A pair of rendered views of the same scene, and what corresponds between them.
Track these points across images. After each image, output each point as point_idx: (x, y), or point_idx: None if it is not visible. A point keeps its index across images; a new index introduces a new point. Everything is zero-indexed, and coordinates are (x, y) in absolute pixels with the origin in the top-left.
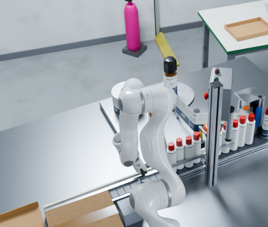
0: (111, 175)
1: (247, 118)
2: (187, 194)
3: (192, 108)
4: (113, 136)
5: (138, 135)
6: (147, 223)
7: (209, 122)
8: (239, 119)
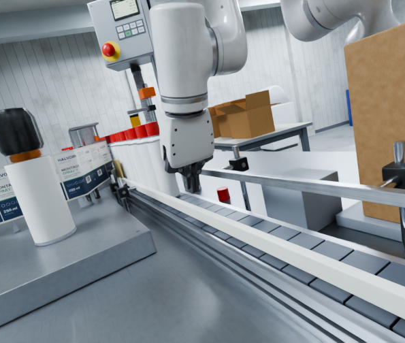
0: (159, 300)
1: (107, 150)
2: (216, 195)
3: (7, 226)
4: (165, 4)
5: (23, 262)
6: (391, 7)
7: None
8: (114, 136)
